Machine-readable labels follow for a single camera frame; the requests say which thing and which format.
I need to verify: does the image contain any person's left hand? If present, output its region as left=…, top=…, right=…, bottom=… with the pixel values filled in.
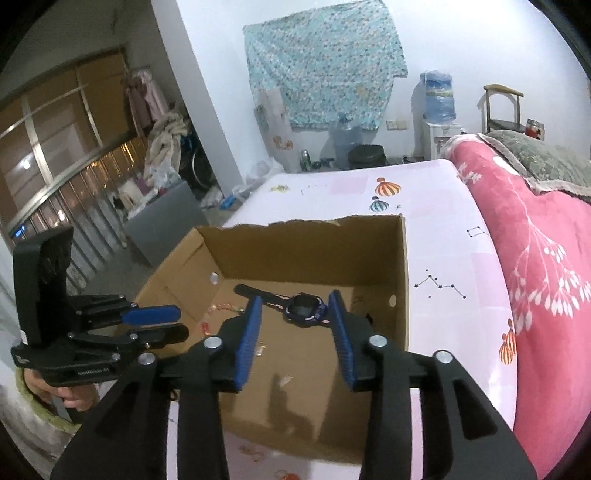
left=23, top=369, right=99, bottom=412

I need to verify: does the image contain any grey green pillow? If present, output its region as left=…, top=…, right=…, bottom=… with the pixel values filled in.
left=478, top=130, right=590, bottom=204

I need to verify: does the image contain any teal patterned wall cloth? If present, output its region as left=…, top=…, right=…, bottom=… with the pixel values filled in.
left=243, top=1, right=408, bottom=130

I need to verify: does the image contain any wooden chair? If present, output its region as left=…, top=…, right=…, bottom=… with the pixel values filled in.
left=483, top=83, right=525, bottom=134

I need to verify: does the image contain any black purple smartwatch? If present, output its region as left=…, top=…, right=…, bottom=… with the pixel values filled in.
left=235, top=284, right=331, bottom=328

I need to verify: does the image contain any brown cardboard box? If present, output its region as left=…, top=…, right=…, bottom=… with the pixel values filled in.
left=136, top=215, right=408, bottom=463

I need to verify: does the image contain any small silver chain charm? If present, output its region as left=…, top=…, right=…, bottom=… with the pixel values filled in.
left=254, top=342, right=266, bottom=357

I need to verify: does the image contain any grey metal cabinet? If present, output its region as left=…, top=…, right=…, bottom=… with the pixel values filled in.
left=123, top=181, right=208, bottom=268

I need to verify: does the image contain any pile of clothes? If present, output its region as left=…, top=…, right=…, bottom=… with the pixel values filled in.
left=122, top=69, right=189, bottom=189

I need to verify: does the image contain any white plastic bag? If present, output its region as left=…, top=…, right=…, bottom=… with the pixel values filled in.
left=232, top=157, right=286, bottom=202

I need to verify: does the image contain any white water dispenser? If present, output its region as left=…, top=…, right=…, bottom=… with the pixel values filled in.
left=422, top=120, right=463, bottom=160

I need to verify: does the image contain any black bucket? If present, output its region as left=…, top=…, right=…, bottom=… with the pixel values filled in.
left=348, top=144, right=387, bottom=169

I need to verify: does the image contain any empty clear water jug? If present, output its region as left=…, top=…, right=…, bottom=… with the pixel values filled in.
left=331, top=113, right=363, bottom=170

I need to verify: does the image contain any pink floral blanket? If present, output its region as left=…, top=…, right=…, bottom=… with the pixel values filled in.
left=442, top=134, right=590, bottom=479

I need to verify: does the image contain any blue water jug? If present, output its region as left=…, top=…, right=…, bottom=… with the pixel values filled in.
left=421, top=70, right=456, bottom=124

